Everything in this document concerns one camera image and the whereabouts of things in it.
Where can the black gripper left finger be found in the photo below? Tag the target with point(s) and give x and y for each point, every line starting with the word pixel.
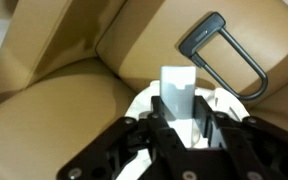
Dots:
pixel 117 150

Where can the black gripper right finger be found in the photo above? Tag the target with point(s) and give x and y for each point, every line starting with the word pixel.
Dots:
pixel 257 146

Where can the white fabric tote bag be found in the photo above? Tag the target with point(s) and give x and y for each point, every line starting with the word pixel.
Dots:
pixel 140 103

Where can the brown leather armchair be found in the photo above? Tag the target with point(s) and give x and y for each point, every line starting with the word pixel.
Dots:
pixel 50 126

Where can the black U-lock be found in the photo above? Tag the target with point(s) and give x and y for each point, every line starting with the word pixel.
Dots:
pixel 200 35

